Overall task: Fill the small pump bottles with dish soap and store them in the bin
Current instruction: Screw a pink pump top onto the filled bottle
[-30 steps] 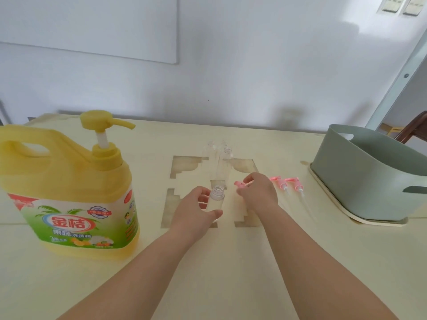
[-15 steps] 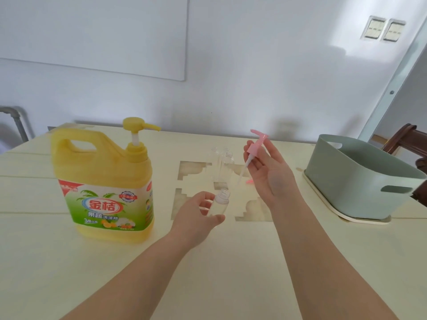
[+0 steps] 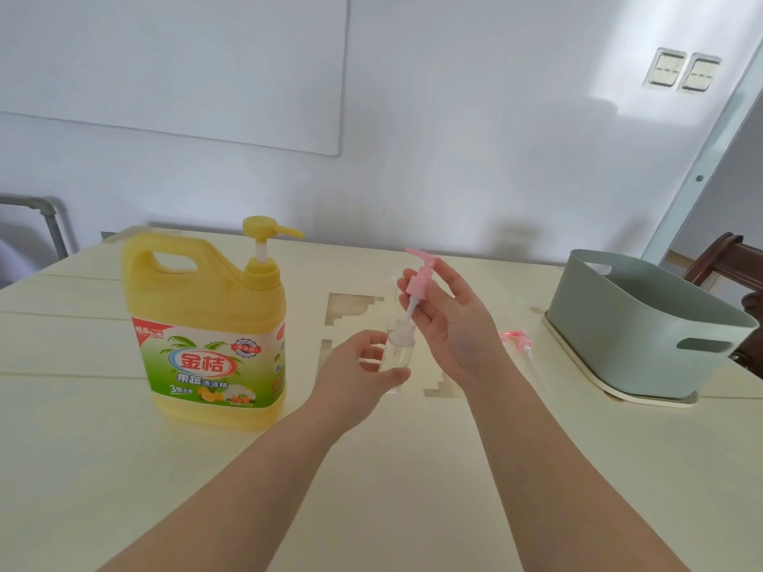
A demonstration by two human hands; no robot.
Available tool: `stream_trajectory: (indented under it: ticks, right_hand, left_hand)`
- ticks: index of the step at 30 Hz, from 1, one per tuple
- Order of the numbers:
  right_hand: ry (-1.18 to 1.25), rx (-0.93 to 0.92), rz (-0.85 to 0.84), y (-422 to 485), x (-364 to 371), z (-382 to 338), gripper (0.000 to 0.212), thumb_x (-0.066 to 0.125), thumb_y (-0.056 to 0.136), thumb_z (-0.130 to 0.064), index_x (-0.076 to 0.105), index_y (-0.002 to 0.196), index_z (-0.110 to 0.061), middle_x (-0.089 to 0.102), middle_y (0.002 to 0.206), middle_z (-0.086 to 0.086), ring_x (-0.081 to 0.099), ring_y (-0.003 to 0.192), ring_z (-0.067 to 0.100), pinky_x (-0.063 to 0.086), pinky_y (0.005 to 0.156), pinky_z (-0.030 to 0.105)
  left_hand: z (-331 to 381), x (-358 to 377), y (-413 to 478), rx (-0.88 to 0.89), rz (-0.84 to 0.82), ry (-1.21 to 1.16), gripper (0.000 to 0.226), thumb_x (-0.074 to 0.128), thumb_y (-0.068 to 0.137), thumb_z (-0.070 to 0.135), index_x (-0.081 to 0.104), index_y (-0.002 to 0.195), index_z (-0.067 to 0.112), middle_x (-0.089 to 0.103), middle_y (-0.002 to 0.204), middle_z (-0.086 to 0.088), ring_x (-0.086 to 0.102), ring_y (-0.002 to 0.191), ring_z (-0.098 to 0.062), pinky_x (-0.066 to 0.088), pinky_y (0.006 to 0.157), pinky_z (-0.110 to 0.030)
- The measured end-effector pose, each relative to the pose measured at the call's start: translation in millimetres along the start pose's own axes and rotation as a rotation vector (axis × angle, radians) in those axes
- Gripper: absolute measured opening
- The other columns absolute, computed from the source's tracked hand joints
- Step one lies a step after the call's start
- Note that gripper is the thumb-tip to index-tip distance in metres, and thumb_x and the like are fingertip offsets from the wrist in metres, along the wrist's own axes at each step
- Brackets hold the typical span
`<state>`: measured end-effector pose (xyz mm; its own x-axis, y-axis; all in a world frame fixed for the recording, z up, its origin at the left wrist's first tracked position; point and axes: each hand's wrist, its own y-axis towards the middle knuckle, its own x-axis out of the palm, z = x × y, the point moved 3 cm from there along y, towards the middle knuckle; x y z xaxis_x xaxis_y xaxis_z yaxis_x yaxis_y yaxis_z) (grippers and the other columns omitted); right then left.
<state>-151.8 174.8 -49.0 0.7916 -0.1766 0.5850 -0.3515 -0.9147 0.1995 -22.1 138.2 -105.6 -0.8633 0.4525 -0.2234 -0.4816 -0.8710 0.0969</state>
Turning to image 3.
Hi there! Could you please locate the person's right hand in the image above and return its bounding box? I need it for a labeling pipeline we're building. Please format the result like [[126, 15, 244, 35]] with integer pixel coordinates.
[[397, 255, 513, 391]]

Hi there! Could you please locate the person's left hand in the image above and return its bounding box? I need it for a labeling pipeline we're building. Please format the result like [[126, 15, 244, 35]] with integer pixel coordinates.
[[309, 330, 412, 439]]

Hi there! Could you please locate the pink pump dispenser head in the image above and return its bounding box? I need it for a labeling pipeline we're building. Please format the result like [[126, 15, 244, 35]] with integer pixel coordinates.
[[500, 330, 547, 388], [404, 248, 441, 328]]

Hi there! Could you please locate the grey-green plastic basket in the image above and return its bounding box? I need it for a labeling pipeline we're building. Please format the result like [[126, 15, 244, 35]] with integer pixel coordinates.
[[545, 249, 759, 400]]

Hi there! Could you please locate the yellow detergent jug with pump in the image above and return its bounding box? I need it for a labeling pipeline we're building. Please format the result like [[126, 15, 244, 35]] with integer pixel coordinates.
[[122, 215, 305, 433]]

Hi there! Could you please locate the person's right forearm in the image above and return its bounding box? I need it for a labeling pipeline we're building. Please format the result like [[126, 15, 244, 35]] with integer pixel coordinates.
[[464, 357, 692, 572]]

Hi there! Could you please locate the person's left forearm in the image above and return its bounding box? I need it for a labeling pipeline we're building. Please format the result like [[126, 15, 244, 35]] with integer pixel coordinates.
[[98, 404, 358, 572]]

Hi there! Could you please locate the dark wooden chair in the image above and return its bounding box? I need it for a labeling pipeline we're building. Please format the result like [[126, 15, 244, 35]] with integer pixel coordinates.
[[682, 231, 763, 379]]

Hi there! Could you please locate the grey metal pipe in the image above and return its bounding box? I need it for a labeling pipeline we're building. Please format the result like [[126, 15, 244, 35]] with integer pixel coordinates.
[[0, 194, 70, 260]]

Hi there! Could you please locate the white tablecloth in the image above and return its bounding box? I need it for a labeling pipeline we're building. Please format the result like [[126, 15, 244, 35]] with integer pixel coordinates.
[[0, 222, 48, 290]]

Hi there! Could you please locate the white door frame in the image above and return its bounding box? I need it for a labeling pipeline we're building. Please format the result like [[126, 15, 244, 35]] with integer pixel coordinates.
[[641, 38, 763, 266]]

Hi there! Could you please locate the white wall switch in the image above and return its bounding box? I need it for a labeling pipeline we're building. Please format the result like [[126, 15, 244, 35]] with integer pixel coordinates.
[[642, 47, 687, 90], [679, 52, 722, 93]]

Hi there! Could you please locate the white wall board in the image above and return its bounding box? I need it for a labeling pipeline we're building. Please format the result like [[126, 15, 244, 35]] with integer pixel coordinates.
[[0, 0, 351, 157]]

